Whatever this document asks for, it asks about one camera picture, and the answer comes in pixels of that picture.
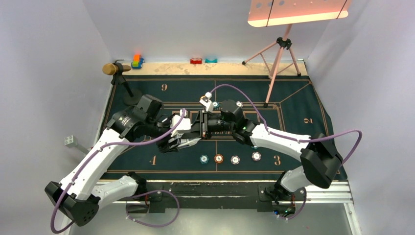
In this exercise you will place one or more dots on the grey lego brick handle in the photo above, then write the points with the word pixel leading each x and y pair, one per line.
pixel 71 142

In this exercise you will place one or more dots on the dark green poker mat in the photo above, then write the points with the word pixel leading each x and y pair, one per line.
pixel 294 107

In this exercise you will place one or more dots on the pink music stand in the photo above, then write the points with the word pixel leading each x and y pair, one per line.
pixel 266 13

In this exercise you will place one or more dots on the orange chip stack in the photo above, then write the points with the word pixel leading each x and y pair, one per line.
pixel 218 158

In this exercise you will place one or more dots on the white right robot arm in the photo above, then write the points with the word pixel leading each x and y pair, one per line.
pixel 319 159

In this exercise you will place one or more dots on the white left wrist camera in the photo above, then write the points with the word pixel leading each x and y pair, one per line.
pixel 182 122

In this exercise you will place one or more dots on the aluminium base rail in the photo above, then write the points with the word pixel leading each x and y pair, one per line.
pixel 338 192

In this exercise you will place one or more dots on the blue playing card deck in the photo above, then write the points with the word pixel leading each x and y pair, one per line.
pixel 180 143

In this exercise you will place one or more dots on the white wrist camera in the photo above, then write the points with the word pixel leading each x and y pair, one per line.
pixel 182 122
pixel 206 102

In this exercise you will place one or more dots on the blue green chip stack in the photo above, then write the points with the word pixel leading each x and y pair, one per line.
pixel 204 159

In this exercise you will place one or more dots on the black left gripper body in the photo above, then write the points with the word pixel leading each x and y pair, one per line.
pixel 162 128

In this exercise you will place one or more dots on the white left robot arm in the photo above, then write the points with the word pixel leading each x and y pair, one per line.
pixel 76 198

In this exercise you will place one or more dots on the brown white chip stack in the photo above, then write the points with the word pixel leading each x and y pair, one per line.
pixel 235 160

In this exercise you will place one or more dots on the gold microphone on stand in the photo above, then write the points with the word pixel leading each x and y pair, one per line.
pixel 116 70

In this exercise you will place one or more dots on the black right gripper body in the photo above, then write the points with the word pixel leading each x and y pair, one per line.
pixel 208 125

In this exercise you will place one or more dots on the teal toy block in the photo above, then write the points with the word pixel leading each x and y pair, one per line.
pixel 211 60

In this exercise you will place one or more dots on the orange blue toy car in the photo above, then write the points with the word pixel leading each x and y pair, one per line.
pixel 137 62

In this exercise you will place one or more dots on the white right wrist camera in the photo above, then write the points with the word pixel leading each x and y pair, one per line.
pixel 206 102

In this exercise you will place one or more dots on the red toy block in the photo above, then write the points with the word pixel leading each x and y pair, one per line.
pixel 196 61

